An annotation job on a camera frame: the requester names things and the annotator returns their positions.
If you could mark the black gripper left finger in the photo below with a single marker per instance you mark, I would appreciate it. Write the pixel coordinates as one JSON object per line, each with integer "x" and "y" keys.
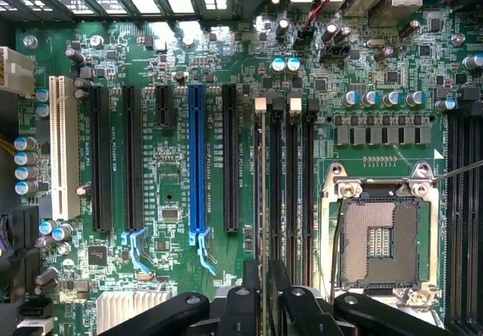
{"x": 241, "y": 309}

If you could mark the metal CPU socket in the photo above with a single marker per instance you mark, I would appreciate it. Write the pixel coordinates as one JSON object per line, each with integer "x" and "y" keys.
{"x": 377, "y": 238}

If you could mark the blue expansion slot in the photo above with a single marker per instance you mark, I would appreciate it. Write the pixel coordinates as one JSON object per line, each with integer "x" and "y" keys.
{"x": 197, "y": 158}

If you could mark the white expansion slot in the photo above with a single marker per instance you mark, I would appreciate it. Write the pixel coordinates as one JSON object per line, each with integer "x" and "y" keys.
{"x": 64, "y": 147}

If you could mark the long black expansion slot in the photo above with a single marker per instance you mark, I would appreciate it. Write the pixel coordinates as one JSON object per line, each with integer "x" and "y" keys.
{"x": 230, "y": 158}
{"x": 101, "y": 158}
{"x": 133, "y": 158}

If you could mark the thin metal locking lever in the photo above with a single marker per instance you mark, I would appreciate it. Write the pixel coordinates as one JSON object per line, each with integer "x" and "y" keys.
{"x": 458, "y": 170}
{"x": 336, "y": 260}

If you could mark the green motherboard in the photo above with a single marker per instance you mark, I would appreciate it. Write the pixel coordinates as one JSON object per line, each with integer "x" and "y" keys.
{"x": 241, "y": 68}

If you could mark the white power connector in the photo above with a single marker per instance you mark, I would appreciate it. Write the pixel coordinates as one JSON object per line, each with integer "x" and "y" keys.
{"x": 15, "y": 71}

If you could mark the short black expansion slot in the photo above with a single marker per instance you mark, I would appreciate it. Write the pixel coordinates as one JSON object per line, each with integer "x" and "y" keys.
{"x": 165, "y": 105}

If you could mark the silver finned heatsink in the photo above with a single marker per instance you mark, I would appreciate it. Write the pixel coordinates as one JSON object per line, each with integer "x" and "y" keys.
{"x": 132, "y": 309}

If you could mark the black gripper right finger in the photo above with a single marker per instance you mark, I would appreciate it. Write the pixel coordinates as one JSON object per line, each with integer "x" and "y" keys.
{"x": 298, "y": 313}

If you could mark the black RAM slot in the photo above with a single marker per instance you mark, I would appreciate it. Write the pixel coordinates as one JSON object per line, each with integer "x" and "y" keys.
{"x": 276, "y": 162}
{"x": 478, "y": 219}
{"x": 257, "y": 162}
{"x": 310, "y": 162}
{"x": 454, "y": 219}
{"x": 467, "y": 219}
{"x": 293, "y": 162}

